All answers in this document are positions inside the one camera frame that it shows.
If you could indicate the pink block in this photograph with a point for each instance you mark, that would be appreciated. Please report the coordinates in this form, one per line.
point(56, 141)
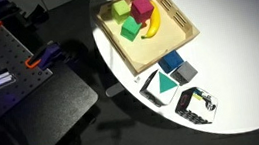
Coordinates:
point(143, 8)

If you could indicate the blue block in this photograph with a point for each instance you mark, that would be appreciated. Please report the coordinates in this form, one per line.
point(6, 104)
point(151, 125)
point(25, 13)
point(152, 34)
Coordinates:
point(171, 60)

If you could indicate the dark green block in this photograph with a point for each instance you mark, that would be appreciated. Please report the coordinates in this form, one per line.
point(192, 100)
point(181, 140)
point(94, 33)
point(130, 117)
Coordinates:
point(130, 28)

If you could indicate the gray block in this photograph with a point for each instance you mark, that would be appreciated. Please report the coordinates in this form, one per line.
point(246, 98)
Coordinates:
point(185, 72)

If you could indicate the light green block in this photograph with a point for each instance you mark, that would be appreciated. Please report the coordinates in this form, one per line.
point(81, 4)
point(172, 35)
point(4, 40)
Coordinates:
point(120, 9)

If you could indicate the gray table foot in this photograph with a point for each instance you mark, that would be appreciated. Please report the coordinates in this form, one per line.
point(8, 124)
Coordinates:
point(115, 90)

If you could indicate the wooden tray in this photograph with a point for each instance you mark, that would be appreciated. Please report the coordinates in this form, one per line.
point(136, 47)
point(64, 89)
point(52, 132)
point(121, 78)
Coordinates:
point(153, 49)

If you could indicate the yellow banana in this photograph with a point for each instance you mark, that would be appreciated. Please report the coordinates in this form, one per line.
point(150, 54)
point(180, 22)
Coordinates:
point(154, 22)

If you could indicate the black white marker card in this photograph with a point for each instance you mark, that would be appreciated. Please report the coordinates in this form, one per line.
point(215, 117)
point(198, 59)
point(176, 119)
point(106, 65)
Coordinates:
point(194, 107)

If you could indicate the black side table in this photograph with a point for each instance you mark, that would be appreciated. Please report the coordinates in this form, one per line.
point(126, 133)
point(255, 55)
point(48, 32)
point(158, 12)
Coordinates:
point(56, 102)

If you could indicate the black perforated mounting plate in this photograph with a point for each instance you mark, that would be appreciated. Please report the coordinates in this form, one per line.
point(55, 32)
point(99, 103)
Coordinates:
point(9, 54)

